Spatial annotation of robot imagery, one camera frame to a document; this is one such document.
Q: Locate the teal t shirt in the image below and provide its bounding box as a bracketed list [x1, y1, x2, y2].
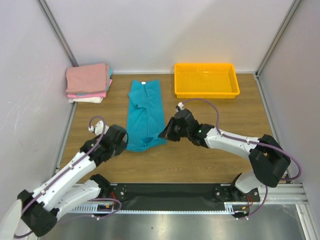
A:
[126, 79, 167, 152]

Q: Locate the bright pink folded shirt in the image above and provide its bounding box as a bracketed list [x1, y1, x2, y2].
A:
[67, 78, 113, 99]

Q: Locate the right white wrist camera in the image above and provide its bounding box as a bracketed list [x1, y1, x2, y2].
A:
[175, 102, 185, 112]

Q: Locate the left aluminium corner post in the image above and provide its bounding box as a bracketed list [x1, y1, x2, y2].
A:
[36, 0, 79, 67]

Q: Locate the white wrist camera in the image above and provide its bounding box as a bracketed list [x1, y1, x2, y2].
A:
[88, 120, 110, 136]
[175, 102, 185, 112]

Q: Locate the white slotted cable duct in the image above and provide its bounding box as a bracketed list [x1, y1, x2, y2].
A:
[69, 203, 235, 215]

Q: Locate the white folded shirt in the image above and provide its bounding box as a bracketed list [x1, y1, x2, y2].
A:
[68, 97, 104, 104]

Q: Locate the dusty pink folded shirt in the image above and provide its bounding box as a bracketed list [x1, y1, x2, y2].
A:
[65, 63, 110, 94]

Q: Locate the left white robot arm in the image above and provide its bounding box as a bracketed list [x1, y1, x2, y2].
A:
[17, 124, 129, 237]

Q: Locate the light blue folded shirt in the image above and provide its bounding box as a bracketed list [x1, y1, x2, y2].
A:
[76, 68, 113, 98]

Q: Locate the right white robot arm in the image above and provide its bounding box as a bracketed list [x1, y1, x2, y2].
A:
[158, 109, 291, 201]

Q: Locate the aluminium frame rail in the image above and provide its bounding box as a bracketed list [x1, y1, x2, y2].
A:
[34, 182, 310, 204]

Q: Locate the yellow plastic tray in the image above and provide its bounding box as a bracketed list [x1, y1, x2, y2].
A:
[174, 63, 240, 99]

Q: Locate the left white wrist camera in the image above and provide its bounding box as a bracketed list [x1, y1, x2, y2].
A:
[88, 120, 110, 136]

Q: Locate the aluminium corner post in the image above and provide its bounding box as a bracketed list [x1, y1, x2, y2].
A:
[254, 0, 303, 76]
[36, 0, 79, 67]

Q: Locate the right aluminium corner post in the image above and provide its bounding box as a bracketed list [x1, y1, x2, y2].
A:
[254, 0, 303, 76]

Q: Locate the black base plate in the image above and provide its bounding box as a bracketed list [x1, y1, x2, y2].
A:
[109, 183, 261, 211]

